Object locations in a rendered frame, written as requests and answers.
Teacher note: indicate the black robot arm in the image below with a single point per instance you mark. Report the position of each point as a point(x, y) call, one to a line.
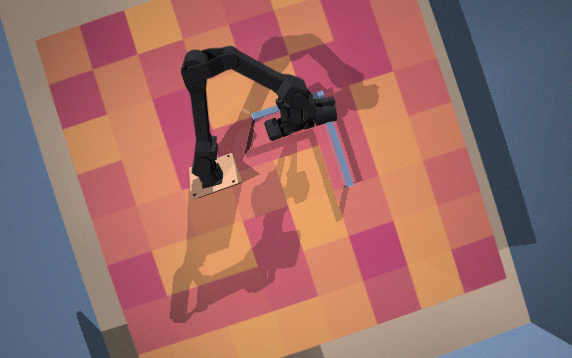
point(296, 106)

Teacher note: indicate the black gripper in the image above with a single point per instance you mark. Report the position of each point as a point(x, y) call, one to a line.
point(276, 129)

